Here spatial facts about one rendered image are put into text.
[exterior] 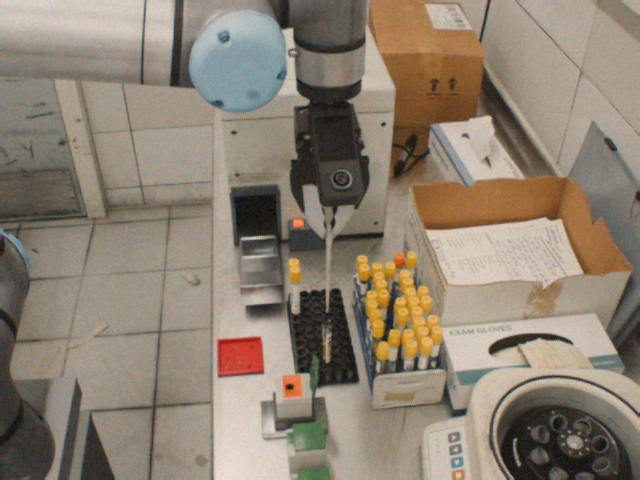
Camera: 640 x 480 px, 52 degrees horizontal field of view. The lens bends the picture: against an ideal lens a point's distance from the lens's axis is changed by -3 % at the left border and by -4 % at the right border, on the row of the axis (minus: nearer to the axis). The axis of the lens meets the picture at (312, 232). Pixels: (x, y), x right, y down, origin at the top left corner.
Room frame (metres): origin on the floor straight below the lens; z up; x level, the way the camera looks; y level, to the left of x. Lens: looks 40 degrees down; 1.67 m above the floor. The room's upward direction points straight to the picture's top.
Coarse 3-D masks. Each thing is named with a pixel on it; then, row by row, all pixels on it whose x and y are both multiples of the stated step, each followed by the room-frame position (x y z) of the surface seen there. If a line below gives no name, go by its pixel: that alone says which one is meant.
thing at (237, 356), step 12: (252, 336) 0.70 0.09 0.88; (228, 348) 0.68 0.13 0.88; (240, 348) 0.68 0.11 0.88; (252, 348) 0.68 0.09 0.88; (228, 360) 0.66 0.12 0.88; (240, 360) 0.66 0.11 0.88; (252, 360) 0.66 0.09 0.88; (228, 372) 0.63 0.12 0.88; (240, 372) 0.63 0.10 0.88; (252, 372) 0.63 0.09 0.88
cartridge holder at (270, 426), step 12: (324, 396) 0.58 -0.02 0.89; (264, 408) 0.56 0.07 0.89; (276, 408) 0.56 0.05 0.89; (312, 408) 0.54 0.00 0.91; (324, 408) 0.56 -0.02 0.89; (264, 420) 0.54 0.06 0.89; (276, 420) 0.53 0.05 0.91; (288, 420) 0.53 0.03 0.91; (300, 420) 0.53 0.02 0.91; (312, 420) 0.53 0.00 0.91; (324, 420) 0.54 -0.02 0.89; (264, 432) 0.52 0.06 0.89; (276, 432) 0.52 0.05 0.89
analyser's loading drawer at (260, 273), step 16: (240, 224) 0.93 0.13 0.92; (256, 224) 0.93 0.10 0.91; (272, 224) 0.93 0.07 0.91; (240, 240) 0.89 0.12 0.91; (256, 240) 0.86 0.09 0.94; (272, 240) 0.86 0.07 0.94; (240, 256) 0.85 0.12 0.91; (256, 256) 0.81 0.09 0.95; (272, 256) 0.81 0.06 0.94; (240, 272) 0.81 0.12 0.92; (256, 272) 0.81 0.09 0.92; (272, 272) 0.81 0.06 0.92; (240, 288) 0.75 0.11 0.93; (256, 288) 0.75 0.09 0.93; (272, 288) 0.76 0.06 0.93
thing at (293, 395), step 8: (288, 376) 0.57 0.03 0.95; (296, 376) 0.57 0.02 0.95; (304, 376) 0.57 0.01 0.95; (280, 384) 0.56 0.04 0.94; (288, 384) 0.55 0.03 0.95; (296, 384) 0.55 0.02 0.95; (304, 384) 0.55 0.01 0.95; (280, 392) 0.55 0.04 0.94; (288, 392) 0.54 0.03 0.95; (296, 392) 0.54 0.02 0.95; (304, 392) 0.54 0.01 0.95; (280, 400) 0.53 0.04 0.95; (288, 400) 0.53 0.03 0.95; (296, 400) 0.53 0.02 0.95; (304, 400) 0.53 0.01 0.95; (280, 408) 0.53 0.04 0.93; (288, 408) 0.53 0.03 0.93; (296, 408) 0.53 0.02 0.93; (304, 408) 0.53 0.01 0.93; (280, 416) 0.53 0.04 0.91; (288, 416) 0.53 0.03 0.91; (296, 416) 0.53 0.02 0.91; (304, 416) 0.53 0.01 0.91
